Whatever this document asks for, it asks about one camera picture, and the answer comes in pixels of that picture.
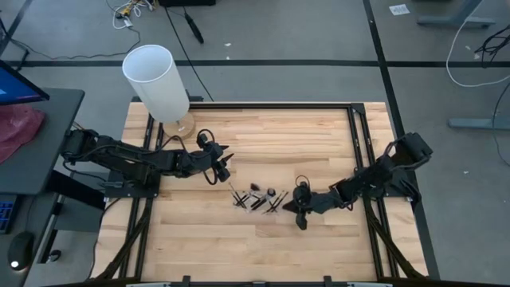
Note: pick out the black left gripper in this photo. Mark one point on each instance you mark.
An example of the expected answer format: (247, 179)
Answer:
(207, 159)

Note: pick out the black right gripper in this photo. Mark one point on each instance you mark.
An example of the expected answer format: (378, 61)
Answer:
(315, 203)

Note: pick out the black brush silver ferrule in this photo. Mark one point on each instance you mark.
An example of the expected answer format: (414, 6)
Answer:
(240, 199)
(281, 201)

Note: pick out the black flat-head makeup brush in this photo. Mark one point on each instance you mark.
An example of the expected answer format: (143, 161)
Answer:
(271, 192)

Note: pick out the thin black makeup brush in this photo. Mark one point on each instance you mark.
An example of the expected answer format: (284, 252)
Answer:
(261, 195)

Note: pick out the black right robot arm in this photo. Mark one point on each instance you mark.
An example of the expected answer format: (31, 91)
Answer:
(358, 185)

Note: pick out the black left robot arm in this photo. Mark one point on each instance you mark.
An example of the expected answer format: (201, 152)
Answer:
(127, 157)

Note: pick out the clear acrylic three-compartment organizer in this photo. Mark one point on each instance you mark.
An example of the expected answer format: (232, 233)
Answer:
(247, 210)

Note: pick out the white cylinder lamp wooden base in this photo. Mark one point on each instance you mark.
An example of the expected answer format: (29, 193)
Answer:
(155, 79)

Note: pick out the black stick-shaped device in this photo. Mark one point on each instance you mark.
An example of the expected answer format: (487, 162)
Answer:
(194, 28)

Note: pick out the black desk base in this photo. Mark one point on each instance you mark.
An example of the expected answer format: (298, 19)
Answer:
(79, 191)

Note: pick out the black box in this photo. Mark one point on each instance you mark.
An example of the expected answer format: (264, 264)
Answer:
(187, 2)

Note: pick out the dark grey desk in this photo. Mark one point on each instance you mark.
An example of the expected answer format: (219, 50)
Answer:
(52, 139)

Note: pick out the small black caster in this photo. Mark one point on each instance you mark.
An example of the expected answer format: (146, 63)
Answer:
(54, 255)

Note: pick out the grey desk foot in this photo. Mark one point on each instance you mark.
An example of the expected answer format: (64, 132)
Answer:
(454, 22)
(478, 123)

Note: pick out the pink cloth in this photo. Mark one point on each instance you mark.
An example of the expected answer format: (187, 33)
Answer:
(18, 127)

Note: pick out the computer monitor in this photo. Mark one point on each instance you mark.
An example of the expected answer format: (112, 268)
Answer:
(16, 85)

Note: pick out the white paper sheet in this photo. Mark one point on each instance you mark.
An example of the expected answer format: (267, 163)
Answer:
(399, 9)

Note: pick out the black computer mouse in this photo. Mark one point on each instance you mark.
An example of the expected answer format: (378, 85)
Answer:
(20, 249)

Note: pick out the keyboard with blue keys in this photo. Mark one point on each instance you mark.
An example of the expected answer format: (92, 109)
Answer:
(6, 215)

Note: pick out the black aluminium table frame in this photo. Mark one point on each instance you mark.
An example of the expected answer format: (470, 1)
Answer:
(279, 106)

